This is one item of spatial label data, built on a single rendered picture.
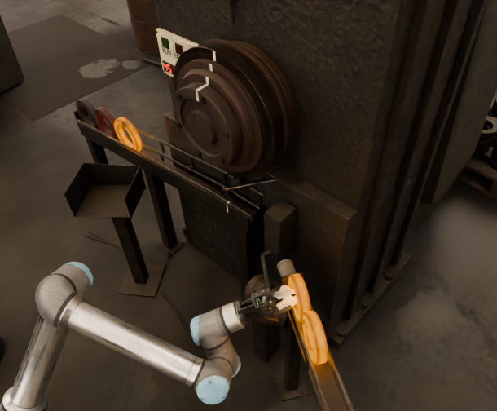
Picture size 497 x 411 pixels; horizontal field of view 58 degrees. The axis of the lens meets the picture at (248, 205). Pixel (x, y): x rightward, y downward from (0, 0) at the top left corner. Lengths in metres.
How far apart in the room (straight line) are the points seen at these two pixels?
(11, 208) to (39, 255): 0.49
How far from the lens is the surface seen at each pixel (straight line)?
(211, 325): 1.47
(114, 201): 2.04
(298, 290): 1.42
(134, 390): 2.19
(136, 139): 2.19
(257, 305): 1.44
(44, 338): 1.69
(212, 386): 1.40
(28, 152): 3.60
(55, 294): 1.46
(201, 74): 1.43
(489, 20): 1.85
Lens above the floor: 1.96
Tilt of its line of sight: 45 degrees down
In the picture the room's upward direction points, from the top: 3 degrees counter-clockwise
